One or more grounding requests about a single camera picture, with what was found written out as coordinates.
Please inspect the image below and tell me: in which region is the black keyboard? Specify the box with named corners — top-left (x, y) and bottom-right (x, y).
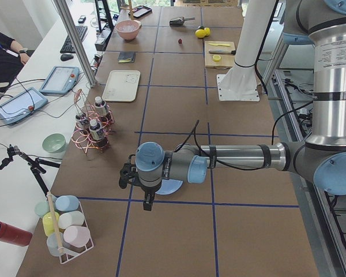
top-left (59, 25), bottom-right (89, 54)

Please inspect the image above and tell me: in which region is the blue teach pendant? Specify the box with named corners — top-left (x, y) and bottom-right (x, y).
top-left (39, 66), bottom-right (80, 95)
top-left (0, 87), bottom-right (48, 125)

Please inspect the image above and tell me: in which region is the red cylinder can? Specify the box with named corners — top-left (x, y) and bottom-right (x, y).
top-left (0, 221), bottom-right (32, 246)

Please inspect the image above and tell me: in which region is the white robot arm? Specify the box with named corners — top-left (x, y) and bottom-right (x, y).
top-left (217, 0), bottom-right (278, 102)

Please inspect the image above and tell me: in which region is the white wire cup rack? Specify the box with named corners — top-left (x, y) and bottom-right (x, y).
top-left (47, 192), bottom-right (94, 264)

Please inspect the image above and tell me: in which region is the black tripod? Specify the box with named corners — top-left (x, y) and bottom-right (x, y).
top-left (0, 145), bottom-right (61, 197)

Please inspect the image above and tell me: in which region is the blue teach pendant near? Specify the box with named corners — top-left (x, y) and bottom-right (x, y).
top-left (0, 87), bottom-right (48, 125)

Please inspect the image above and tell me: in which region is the pink bowl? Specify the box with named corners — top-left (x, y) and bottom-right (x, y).
top-left (115, 20), bottom-right (142, 40)

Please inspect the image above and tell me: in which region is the aluminium frame post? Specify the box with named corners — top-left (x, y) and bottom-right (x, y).
top-left (54, 0), bottom-right (97, 88)

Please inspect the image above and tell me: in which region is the dark bottle white cap front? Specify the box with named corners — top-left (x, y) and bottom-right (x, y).
top-left (89, 119), bottom-right (108, 148)

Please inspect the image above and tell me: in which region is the pink cup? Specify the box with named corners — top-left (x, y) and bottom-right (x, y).
top-left (63, 226), bottom-right (91, 248)

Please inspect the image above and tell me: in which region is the yellow cup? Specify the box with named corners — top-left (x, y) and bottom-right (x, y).
top-left (42, 212), bottom-right (55, 237)

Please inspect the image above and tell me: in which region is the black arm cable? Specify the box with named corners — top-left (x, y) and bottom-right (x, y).
top-left (172, 0), bottom-right (318, 170)

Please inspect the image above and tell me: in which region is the light blue plate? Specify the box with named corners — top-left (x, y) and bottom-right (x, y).
top-left (156, 179), bottom-right (183, 195)

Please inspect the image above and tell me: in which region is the mint green cup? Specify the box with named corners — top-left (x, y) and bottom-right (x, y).
top-left (34, 201), bottom-right (50, 218)

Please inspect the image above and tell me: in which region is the dark bottle white cap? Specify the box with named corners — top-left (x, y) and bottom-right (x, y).
top-left (89, 119), bottom-right (108, 148)
top-left (95, 96), bottom-right (108, 122)
top-left (76, 111), bottom-right (90, 132)

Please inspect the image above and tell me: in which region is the black computer mouse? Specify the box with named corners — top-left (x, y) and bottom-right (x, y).
top-left (60, 53), bottom-right (74, 61)

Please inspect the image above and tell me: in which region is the black notebook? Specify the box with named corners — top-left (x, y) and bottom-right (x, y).
top-left (118, 51), bottom-right (136, 63)

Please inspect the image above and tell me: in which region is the yellow plastic knife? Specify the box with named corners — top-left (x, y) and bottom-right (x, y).
top-left (208, 43), bottom-right (231, 47)

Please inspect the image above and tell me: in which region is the yellow lemon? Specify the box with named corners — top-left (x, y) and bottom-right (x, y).
top-left (195, 27), bottom-right (211, 39)

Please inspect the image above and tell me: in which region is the dark bottle white cap back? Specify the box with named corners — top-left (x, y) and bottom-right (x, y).
top-left (95, 96), bottom-right (108, 122)

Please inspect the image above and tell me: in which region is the dark bottle white cap left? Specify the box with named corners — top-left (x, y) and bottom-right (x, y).
top-left (76, 111), bottom-right (90, 132)

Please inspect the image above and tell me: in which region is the black handled knife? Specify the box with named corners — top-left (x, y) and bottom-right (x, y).
top-left (208, 50), bottom-right (236, 55)

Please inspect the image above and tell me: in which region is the wooden cutting board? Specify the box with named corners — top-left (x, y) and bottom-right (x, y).
top-left (204, 41), bottom-right (236, 68)

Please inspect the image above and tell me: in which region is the metal scoop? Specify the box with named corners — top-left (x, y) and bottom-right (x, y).
top-left (169, 17), bottom-right (195, 27)

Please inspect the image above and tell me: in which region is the pale blue cup bottom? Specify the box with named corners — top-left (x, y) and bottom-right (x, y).
top-left (46, 233), bottom-right (61, 257)

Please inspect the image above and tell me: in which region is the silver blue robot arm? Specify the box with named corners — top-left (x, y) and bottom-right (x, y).
top-left (119, 1), bottom-right (346, 211)

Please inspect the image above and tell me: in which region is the mint green bowl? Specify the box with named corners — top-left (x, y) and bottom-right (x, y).
top-left (42, 133), bottom-right (66, 154)

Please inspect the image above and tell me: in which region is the white bear tray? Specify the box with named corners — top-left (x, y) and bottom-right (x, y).
top-left (101, 70), bottom-right (141, 102)

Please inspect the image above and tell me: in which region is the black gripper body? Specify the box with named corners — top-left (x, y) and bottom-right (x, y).
top-left (119, 154), bottom-right (141, 189)

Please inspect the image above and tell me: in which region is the white cup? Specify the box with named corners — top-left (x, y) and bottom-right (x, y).
top-left (58, 211), bottom-right (85, 229)

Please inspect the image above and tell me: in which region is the seated person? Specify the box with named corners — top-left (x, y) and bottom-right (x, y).
top-left (0, 32), bottom-right (30, 84)

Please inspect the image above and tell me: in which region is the light blue cup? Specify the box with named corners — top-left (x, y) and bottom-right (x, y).
top-left (55, 195), bottom-right (79, 212)

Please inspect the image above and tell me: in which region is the copper wire bottle rack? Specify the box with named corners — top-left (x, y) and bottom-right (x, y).
top-left (71, 89), bottom-right (115, 153)

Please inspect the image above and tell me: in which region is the blue teach pendant far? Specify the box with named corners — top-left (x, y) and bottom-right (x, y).
top-left (39, 66), bottom-right (80, 95)

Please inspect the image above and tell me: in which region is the lemon half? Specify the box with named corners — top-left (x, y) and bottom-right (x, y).
top-left (212, 54), bottom-right (221, 62)

